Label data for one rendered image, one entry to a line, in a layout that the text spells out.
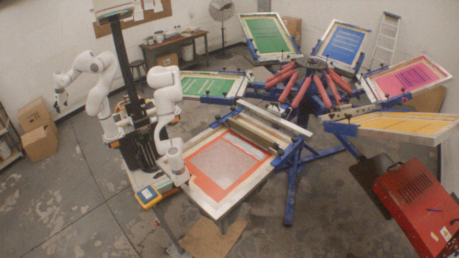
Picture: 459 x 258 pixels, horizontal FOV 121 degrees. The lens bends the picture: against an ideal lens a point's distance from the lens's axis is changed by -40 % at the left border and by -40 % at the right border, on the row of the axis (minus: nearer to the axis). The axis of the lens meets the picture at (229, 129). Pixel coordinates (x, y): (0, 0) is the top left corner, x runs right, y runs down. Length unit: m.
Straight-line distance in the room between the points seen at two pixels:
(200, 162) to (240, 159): 0.26
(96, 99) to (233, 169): 0.91
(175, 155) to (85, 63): 0.67
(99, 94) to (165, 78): 0.39
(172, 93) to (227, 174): 0.58
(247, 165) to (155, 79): 0.74
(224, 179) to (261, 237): 1.00
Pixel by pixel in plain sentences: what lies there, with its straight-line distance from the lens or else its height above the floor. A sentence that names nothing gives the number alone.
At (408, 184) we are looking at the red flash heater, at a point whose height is 1.10.
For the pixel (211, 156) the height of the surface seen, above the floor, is 0.96.
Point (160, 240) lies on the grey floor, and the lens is 2.25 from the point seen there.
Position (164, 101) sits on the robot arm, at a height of 1.46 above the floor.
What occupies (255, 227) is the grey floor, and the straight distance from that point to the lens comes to 2.19.
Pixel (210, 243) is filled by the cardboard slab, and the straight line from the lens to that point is 2.11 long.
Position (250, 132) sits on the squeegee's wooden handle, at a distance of 1.46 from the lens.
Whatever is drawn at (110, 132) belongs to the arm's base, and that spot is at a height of 1.18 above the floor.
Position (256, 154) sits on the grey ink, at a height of 0.96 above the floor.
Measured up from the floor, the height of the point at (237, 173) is 0.96.
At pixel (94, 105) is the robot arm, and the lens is 1.31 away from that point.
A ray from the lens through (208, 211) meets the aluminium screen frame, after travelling 1.14.
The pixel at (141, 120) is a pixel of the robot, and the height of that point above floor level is 1.17.
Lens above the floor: 1.97
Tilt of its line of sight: 38 degrees down
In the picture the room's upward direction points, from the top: 3 degrees counter-clockwise
